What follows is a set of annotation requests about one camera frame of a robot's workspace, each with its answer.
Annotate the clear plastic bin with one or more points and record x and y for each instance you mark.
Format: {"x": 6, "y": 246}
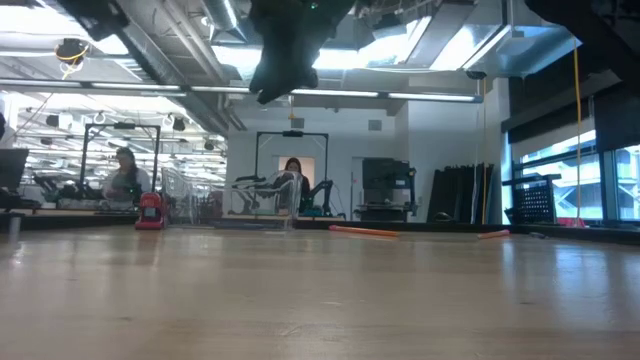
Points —
{"x": 225, "y": 210}

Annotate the orange pencil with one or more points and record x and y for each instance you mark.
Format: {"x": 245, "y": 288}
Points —
{"x": 492, "y": 234}
{"x": 365, "y": 231}

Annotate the short dark pen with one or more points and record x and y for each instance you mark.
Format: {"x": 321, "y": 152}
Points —
{"x": 537, "y": 235}

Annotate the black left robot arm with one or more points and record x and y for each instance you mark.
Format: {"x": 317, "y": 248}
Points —
{"x": 95, "y": 17}

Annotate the long ceiling light bar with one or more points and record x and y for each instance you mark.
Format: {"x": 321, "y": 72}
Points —
{"x": 350, "y": 93}

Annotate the person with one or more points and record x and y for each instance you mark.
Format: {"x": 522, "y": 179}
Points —
{"x": 125, "y": 175}
{"x": 295, "y": 172}

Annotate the black equipment cabinet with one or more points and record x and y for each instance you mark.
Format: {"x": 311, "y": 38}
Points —
{"x": 385, "y": 175}

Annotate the red stapler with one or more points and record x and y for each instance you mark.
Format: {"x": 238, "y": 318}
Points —
{"x": 150, "y": 212}

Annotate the black curtain panels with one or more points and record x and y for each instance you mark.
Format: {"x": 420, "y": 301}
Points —
{"x": 455, "y": 195}

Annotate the black perforated cart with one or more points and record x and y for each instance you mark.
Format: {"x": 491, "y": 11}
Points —
{"x": 535, "y": 202}

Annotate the black monitor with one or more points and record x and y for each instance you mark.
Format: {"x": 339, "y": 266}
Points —
{"x": 11, "y": 170}

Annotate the black station frame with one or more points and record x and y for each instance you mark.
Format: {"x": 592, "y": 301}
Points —
{"x": 292, "y": 133}
{"x": 120, "y": 125}

